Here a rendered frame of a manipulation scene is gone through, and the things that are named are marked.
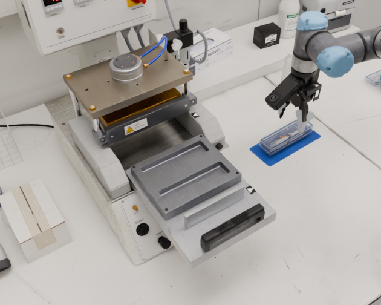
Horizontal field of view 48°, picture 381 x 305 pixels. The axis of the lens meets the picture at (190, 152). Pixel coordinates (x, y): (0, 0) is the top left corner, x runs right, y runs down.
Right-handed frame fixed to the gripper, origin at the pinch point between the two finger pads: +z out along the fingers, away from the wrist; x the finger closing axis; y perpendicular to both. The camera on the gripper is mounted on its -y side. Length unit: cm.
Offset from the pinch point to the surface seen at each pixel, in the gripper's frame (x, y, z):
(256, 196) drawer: -24.2, -35.9, -14.0
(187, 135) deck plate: 5.2, -34.3, -9.9
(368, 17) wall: 56, 118, 25
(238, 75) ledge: 33.1, 7.3, 3.4
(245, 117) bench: 17.5, -2.0, 7.9
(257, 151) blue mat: 2.2, -10.0, 7.9
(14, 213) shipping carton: 16, -82, -1
